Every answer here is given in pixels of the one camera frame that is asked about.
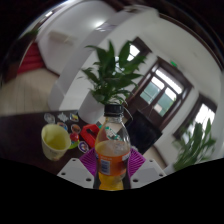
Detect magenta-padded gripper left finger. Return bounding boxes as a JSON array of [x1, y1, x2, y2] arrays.
[[56, 148, 98, 190]]

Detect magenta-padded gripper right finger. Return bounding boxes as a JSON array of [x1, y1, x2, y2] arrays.
[[128, 148, 167, 190]]

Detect orange drink plastic bottle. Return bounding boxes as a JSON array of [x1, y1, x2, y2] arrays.
[[94, 103, 132, 192]]

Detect purple rimmed round badge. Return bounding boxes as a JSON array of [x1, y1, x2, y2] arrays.
[[78, 140, 91, 154]]

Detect black armchair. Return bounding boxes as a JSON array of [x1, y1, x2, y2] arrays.
[[124, 109, 164, 156]]

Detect red pouch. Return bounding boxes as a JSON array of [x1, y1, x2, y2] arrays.
[[79, 123, 101, 148]]

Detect leafy plant in white pot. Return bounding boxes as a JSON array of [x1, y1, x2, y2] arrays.
[[78, 39, 148, 125], [171, 118, 218, 173]]

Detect clear round badge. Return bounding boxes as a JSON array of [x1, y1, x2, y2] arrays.
[[43, 113, 56, 125]]

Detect dark framed window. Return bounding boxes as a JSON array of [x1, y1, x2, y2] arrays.
[[127, 36, 151, 63], [173, 93, 218, 142]]

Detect dark wooden double door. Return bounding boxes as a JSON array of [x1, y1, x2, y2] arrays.
[[124, 56, 194, 132]]

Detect red carpeted staircase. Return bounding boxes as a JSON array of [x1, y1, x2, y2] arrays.
[[16, 42, 46, 75]]

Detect cream cup with green handle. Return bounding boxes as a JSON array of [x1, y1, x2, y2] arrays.
[[40, 123, 81, 162]]

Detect white wall unit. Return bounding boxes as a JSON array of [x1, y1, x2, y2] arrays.
[[48, 29, 76, 46]]

